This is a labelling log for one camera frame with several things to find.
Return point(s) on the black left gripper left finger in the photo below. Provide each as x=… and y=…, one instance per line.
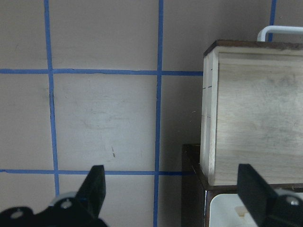
x=92, y=192

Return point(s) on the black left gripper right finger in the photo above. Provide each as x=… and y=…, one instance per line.
x=255, y=193

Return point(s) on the light wooden drawer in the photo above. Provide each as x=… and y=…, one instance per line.
x=252, y=111

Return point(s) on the white plastic tray box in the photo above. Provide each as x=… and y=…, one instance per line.
x=229, y=211

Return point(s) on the dark brown wooden cabinet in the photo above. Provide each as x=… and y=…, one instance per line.
x=197, y=194

